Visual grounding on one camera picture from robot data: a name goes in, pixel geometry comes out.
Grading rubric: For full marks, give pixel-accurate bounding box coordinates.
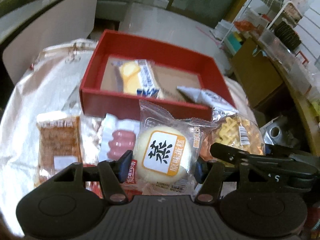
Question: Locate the brown spicy snack packet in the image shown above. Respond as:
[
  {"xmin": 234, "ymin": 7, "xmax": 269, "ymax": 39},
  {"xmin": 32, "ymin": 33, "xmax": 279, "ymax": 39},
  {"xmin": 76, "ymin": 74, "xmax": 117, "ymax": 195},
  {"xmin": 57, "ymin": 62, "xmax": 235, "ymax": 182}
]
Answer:
[{"xmin": 35, "ymin": 111, "xmax": 82, "ymax": 187}]

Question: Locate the brown cardboard box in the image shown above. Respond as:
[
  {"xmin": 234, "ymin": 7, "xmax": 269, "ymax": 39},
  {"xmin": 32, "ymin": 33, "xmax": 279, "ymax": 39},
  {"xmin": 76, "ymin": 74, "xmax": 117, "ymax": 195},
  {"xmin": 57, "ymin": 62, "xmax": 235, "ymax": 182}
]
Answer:
[{"xmin": 231, "ymin": 38, "xmax": 284, "ymax": 109}]

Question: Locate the pink sausage snack packet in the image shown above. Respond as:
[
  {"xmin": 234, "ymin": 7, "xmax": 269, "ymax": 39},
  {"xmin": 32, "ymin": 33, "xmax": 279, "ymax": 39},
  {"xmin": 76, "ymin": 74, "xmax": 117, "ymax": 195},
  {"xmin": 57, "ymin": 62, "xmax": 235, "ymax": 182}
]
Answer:
[{"xmin": 98, "ymin": 114, "xmax": 140, "ymax": 161}]

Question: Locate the white wire shelf rack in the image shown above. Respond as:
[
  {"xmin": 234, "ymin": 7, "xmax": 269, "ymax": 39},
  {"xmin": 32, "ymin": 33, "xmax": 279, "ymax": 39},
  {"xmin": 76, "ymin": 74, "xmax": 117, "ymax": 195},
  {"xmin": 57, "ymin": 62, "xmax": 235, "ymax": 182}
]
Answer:
[{"xmin": 234, "ymin": 0, "xmax": 319, "ymax": 61}]

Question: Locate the round steamed cake packet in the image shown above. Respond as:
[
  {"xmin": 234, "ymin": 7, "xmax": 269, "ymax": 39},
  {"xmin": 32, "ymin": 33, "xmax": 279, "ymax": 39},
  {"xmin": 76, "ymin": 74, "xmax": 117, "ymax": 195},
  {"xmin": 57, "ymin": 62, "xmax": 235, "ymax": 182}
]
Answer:
[{"xmin": 133, "ymin": 100, "xmax": 214, "ymax": 195}]

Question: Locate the red chinese snack packet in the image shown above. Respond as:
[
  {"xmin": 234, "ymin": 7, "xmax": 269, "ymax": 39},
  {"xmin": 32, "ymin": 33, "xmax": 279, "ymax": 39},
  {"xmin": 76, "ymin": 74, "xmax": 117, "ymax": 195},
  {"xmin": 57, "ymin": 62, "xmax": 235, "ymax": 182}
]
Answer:
[{"xmin": 85, "ymin": 160, "xmax": 142, "ymax": 200}]

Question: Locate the white snack packet in box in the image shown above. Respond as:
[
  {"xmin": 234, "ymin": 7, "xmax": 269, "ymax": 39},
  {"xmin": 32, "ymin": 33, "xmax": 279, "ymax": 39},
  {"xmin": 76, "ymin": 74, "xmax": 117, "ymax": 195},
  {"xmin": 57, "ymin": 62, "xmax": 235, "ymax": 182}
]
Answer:
[{"xmin": 177, "ymin": 86, "xmax": 227, "ymax": 107}]

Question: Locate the yellow cake packet in box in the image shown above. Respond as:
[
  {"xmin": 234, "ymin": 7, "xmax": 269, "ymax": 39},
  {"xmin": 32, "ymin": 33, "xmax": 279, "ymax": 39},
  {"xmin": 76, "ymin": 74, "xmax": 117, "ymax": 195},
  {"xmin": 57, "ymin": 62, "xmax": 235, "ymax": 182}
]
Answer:
[{"xmin": 111, "ymin": 59, "xmax": 164, "ymax": 99}]

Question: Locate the yellow waffle snack packet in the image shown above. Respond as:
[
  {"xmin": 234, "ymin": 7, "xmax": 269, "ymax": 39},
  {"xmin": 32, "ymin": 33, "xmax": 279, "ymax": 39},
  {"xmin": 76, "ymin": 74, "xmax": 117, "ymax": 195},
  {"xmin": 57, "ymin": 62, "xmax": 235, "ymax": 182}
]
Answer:
[{"xmin": 200, "ymin": 106, "xmax": 265, "ymax": 161}]

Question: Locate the red cardboard box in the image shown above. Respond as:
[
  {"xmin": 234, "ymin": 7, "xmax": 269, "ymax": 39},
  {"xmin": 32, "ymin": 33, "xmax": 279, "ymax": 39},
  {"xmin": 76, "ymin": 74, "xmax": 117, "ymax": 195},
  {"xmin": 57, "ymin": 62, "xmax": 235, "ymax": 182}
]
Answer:
[{"xmin": 79, "ymin": 30, "xmax": 233, "ymax": 120}]

